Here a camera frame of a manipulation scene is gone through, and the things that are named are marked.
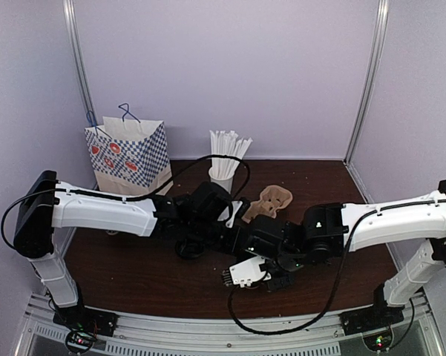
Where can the left aluminium frame post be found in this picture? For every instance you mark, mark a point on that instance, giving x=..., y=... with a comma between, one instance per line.
x=73, y=34

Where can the white right camera bracket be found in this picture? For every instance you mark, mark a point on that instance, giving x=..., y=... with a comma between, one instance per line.
x=246, y=273

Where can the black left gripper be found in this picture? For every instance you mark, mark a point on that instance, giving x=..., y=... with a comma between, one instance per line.
x=228, y=251

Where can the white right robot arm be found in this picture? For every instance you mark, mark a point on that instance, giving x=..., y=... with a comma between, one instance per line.
x=334, y=230

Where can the aluminium front rail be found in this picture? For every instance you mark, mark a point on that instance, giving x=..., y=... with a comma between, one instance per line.
x=138, y=334

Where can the white cup holding straws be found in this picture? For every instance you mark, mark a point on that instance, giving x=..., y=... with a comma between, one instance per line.
x=224, y=182

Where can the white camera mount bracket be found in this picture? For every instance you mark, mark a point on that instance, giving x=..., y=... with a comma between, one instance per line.
x=236, y=209

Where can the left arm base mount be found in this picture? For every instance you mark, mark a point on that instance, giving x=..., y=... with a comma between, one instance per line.
x=84, y=326

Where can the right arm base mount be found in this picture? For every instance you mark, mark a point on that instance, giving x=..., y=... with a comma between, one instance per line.
x=374, y=324

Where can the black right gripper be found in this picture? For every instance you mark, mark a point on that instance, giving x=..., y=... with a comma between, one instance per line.
x=281, y=285

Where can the wrapped white straws bundle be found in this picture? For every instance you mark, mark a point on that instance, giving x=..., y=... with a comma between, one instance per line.
x=227, y=143

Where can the blue checkered paper bag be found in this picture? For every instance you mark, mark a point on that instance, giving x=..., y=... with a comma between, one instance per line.
x=129, y=156

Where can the brown cardboard cup carrier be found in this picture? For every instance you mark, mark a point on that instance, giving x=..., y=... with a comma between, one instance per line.
x=272, y=199

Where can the right aluminium frame post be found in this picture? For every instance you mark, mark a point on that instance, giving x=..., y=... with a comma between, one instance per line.
x=378, y=40

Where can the remaining black lids stack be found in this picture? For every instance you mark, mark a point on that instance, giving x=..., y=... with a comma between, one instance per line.
x=188, y=249

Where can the aluminium frame post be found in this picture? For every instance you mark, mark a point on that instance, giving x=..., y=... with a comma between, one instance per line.
x=378, y=40
x=73, y=34

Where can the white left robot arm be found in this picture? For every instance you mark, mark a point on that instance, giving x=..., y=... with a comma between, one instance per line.
x=51, y=204

